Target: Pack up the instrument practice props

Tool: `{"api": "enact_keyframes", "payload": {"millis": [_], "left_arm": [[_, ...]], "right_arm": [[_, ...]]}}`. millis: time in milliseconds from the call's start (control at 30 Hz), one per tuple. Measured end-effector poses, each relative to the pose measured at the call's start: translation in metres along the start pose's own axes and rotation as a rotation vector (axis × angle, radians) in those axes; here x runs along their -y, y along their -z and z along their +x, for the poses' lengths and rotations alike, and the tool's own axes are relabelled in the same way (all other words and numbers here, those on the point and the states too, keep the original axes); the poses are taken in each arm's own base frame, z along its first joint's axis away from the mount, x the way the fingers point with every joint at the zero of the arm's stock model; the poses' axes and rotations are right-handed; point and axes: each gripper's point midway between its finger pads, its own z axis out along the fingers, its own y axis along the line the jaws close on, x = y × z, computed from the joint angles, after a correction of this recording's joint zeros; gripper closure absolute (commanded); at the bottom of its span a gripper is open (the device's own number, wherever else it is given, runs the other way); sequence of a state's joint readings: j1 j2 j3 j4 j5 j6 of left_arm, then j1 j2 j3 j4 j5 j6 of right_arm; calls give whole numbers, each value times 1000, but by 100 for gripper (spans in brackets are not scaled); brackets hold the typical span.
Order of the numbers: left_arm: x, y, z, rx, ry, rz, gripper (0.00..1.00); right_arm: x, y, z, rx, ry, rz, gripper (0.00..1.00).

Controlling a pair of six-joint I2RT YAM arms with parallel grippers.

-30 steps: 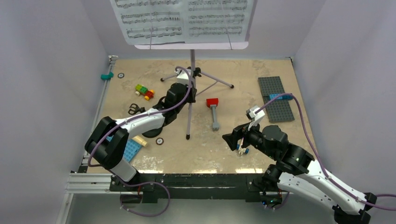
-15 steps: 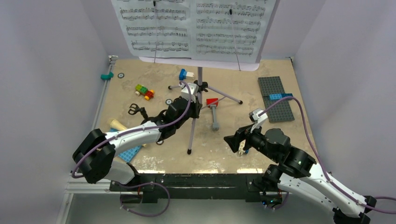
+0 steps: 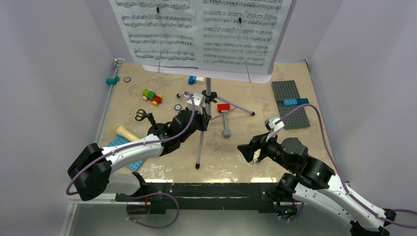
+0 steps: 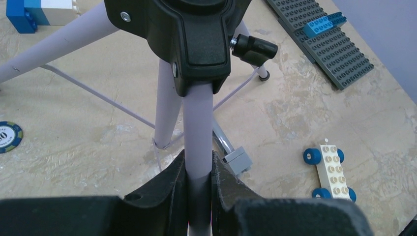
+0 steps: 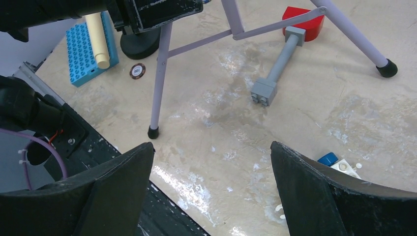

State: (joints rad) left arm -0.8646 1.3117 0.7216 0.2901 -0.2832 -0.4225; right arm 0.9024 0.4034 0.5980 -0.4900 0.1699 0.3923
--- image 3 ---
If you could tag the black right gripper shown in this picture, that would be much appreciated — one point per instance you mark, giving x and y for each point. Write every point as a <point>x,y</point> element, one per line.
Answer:
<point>257,141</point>

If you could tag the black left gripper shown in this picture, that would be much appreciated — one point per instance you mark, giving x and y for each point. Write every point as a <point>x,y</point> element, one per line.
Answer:
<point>203,119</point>

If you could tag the lilac music stand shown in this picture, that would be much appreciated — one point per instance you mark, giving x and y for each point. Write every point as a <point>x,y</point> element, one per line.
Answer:
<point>212,97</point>

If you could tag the beige toy microphone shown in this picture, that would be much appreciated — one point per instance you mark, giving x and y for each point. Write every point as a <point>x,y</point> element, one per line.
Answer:
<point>122,131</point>

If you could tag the sheet music page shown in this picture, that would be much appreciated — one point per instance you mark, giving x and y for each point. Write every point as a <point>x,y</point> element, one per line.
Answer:
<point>239,35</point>

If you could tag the sheet music pages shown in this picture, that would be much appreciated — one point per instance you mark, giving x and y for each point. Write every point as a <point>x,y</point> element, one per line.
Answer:
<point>159,32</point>

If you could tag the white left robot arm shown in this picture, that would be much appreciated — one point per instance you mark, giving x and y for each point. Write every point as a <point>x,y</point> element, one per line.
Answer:
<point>91,172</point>

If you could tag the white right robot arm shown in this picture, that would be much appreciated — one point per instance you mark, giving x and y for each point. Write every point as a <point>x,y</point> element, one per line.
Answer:
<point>311,181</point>

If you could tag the red and grey brick hammer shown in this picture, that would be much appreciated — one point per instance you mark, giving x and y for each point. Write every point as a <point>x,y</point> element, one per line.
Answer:
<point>223,109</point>

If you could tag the blue brick on baseplate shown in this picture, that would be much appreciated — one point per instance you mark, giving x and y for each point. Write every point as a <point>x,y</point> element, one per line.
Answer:
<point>295,101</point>

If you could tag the colourful brick toy car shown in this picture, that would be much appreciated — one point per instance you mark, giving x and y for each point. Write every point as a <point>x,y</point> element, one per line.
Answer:
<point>148,95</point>

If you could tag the dark grey brick baseplate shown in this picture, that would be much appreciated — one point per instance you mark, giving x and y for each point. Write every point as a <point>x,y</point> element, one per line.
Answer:
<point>287,98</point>

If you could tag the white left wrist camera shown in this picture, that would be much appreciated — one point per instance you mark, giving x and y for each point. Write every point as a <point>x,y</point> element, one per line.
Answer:
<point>196,101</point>

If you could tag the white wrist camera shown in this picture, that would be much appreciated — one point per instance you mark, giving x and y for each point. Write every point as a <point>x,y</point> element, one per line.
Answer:
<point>196,101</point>
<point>274,125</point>

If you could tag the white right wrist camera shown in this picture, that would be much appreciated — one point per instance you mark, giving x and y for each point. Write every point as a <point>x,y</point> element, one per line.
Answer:
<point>274,125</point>

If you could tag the black front base frame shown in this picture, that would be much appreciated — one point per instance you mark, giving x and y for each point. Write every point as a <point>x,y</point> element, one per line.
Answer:
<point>157,198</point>

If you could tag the teal clamp on rail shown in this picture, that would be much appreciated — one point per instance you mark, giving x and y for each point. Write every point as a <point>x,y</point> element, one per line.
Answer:
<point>112,81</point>

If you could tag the aluminium left side rail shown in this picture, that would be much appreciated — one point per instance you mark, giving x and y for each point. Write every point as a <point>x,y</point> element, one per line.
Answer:
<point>72,207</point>

